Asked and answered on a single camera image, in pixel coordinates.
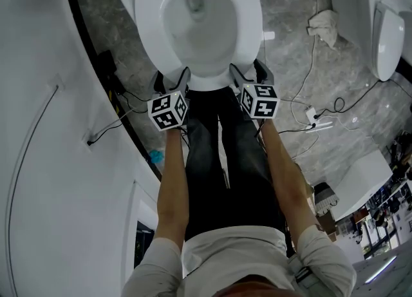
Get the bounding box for thin grey wall cable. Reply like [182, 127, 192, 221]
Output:
[5, 84, 61, 297]

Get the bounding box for thin white cable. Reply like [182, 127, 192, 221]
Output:
[289, 0, 326, 126]

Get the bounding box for white power strip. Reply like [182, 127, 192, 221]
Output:
[304, 106, 323, 128]

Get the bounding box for person's white shirt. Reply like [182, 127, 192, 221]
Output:
[124, 226, 357, 297]

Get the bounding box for person's right forearm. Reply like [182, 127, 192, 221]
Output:
[259, 117, 323, 245]

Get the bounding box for black power adapter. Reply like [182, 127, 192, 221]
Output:
[98, 50, 117, 74]

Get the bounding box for grey shoulder strap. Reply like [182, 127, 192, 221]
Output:
[289, 253, 319, 289]

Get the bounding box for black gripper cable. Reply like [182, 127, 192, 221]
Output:
[255, 117, 270, 151]

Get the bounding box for black looped cable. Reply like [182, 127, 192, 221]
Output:
[314, 78, 412, 122]

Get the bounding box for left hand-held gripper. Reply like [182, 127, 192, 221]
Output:
[147, 66, 191, 133]

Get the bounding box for black wall plug cable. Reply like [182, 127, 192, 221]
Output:
[86, 89, 155, 147]

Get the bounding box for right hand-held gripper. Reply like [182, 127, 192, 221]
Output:
[229, 59, 281, 119]

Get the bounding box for large white box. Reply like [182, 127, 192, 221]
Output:
[331, 150, 394, 222]

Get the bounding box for white crumpled cloth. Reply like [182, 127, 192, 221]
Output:
[306, 8, 341, 50]

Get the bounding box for white toilet bowl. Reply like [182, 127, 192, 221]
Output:
[111, 0, 265, 92]

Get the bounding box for person's black trousers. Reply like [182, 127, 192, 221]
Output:
[183, 88, 289, 242]

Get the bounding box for white toilet with seat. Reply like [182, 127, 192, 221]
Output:
[133, 0, 263, 78]

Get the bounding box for person's head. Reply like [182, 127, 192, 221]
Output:
[211, 275, 297, 297]

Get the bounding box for person's left forearm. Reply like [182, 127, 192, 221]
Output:
[153, 126, 188, 242]

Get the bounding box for white toilet with chrome lever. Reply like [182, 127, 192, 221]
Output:
[328, 0, 412, 82]

